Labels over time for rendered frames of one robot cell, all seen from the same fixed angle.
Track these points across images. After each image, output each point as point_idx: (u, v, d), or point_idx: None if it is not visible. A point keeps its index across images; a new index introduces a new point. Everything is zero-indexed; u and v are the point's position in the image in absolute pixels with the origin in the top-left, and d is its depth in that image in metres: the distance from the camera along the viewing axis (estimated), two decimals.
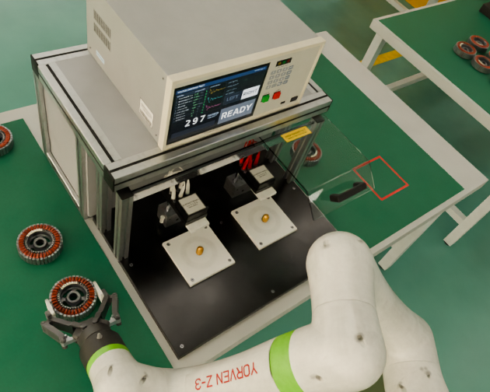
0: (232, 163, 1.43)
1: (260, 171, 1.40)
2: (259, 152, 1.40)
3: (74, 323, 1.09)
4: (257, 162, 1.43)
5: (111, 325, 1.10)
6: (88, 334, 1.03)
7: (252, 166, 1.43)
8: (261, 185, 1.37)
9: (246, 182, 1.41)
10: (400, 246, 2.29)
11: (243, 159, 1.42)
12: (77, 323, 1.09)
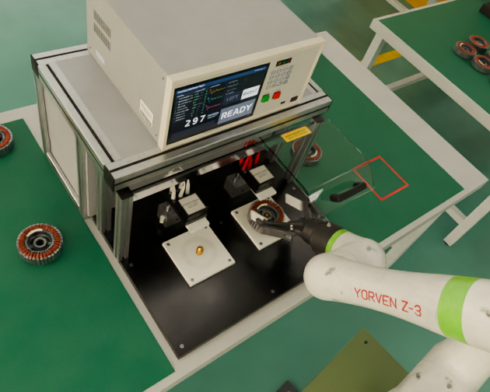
0: (232, 163, 1.43)
1: (260, 171, 1.40)
2: (259, 152, 1.40)
3: (290, 222, 1.31)
4: (257, 162, 1.43)
5: None
6: (314, 225, 1.26)
7: (252, 166, 1.43)
8: (261, 185, 1.37)
9: (246, 182, 1.41)
10: (400, 246, 2.29)
11: (243, 159, 1.42)
12: (293, 221, 1.31)
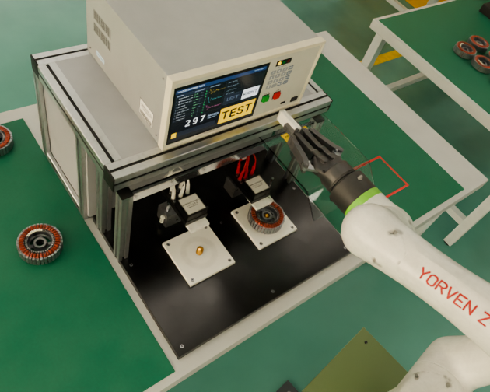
0: (229, 173, 1.47)
1: (257, 181, 1.44)
2: (255, 163, 1.44)
3: (316, 151, 1.09)
4: (253, 173, 1.47)
5: (338, 159, 1.13)
6: (341, 172, 1.05)
7: (248, 176, 1.47)
8: (257, 195, 1.41)
9: (243, 192, 1.45)
10: None
11: (239, 170, 1.46)
12: (319, 153, 1.09)
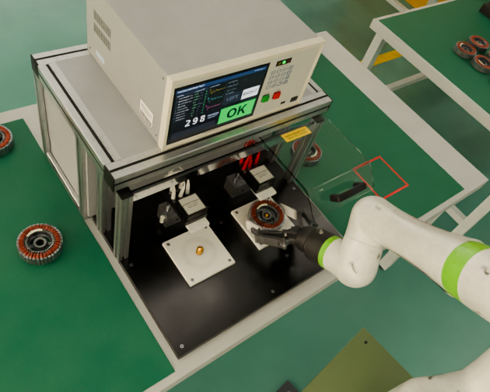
0: (232, 163, 1.43)
1: (260, 171, 1.40)
2: (259, 152, 1.40)
3: (285, 230, 1.35)
4: (257, 162, 1.43)
5: None
6: (307, 233, 1.29)
7: (252, 166, 1.43)
8: (261, 185, 1.37)
9: (246, 182, 1.41)
10: None
11: (243, 159, 1.42)
12: (287, 229, 1.35)
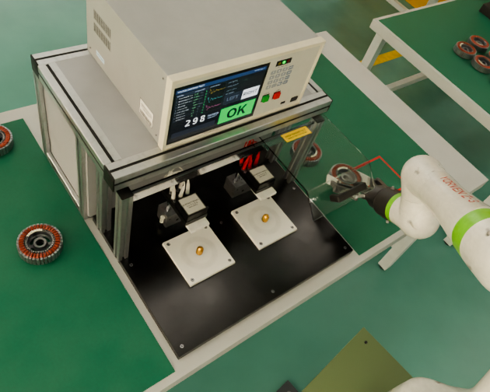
0: (232, 163, 1.43)
1: (260, 171, 1.40)
2: (259, 152, 1.40)
3: None
4: (257, 162, 1.43)
5: None
6: (379, 189, 1.42)
7: (252, 166, 1.43)
8: (261, 185, 1.37)
9: (246, 182, 1.41)
10: (400, 246, 2.29)
11: (243, 159, 1.42)
12: None
